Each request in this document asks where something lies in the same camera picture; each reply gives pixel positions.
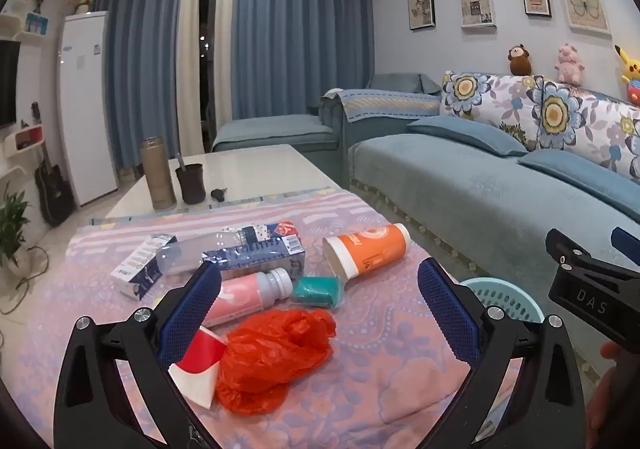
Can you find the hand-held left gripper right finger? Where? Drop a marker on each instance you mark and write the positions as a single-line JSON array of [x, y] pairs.
[[450, 314]]

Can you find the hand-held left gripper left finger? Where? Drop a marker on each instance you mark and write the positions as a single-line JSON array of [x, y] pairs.
[[192, 314]]

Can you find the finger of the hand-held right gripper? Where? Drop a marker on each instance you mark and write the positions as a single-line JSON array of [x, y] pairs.
[[626, 240], [564, 246]]

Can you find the pink bottle grey cap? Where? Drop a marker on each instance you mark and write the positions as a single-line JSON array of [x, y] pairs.
[[240, 294]]

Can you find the light blue plastic basket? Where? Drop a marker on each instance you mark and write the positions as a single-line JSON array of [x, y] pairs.
[[505, 296]]

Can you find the clear plastic bottle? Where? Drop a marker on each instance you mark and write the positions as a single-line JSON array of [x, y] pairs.
[[190, 254]]

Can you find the red and white carton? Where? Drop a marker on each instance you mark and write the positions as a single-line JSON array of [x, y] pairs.
[[200, 379]]

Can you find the blue white carton box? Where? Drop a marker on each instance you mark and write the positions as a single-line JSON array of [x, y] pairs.
[[135, 269]]

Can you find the blue milk carton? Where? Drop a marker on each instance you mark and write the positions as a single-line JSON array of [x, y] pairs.
[[260, 256]]

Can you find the red plastic bag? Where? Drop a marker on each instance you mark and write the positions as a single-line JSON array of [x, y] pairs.
[[270, 359]]

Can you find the orange white cup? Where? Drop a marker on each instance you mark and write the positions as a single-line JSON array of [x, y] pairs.
[[370, 249]]

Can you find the teal packet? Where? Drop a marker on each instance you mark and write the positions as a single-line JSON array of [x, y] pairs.
[[315, 290]]

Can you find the person's right hand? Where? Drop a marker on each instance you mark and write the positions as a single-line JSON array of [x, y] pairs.
[[617, 399]]

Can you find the blue cushion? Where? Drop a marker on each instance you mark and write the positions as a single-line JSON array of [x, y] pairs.
[[585, 179], [465, 134]]

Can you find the pink printed blanket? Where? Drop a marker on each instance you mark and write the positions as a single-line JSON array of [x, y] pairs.
[[375, 339]]

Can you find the black car key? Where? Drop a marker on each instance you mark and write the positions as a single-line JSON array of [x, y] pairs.
[[218, 194]]

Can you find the floral pillow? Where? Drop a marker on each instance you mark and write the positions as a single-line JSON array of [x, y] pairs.
[[490, 99], [585, 124]]

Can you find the blue sofa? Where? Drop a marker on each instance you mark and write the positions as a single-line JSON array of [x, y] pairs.
[[450, 189]]

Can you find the dark brown cup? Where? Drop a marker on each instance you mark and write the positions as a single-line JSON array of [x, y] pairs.
[[191, 186]]

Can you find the brown thermos flask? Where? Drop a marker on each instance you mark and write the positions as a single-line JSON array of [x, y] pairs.
[[157, 174]]

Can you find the metal spoon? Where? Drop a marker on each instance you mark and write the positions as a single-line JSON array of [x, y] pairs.
[[179, 161]]

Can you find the white coffee table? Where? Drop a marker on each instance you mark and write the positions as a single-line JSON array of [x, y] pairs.
[[260, 169]]

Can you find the yellow plush toy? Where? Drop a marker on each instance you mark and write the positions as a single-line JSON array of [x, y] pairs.
[[631, 65]]

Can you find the pink plush toy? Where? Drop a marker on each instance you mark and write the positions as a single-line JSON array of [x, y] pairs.
[[569, 64]]

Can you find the black guitar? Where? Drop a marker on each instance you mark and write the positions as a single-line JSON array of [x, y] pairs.
[[52, 194]]

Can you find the brown monkey plush toy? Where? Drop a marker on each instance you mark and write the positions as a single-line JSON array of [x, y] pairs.
[[520, 60]]

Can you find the green potted plant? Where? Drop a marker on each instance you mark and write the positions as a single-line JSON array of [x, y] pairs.
[[12, 224]]

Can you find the striped blue armrest towel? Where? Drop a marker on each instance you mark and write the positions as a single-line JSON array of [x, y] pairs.
[[385, 106]]

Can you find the white refrigerator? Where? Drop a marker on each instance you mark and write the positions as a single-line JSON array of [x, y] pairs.
[[87, 109]]

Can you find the red white shelf box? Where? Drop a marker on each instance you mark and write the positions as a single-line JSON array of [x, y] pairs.
[[30, 139]]

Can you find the blue curtain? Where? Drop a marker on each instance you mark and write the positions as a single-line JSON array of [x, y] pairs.
[[140, 59], [300, 29]]

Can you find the cream curtain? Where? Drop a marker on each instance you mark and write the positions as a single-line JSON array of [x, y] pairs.
[[192, 44]]

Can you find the black television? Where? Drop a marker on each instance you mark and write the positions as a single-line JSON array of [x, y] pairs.
[[9, 84]]

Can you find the plush toy on refrigerator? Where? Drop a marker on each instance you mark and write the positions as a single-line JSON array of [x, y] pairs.
[[82, 5]]

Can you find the butterfly picture frame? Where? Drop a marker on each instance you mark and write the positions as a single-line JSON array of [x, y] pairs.
[[586, 9]]

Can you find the crown picture frame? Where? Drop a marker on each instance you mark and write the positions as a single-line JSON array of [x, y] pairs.
[[536, 0]]

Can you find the white collage picture frame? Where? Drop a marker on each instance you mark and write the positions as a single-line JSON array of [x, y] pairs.
[[477, 9]]

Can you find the tall black picture frame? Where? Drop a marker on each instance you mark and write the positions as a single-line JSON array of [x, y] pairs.
[[420, 5]]

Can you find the white wall shelf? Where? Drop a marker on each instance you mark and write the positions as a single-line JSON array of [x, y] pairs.
[[20, 36]]

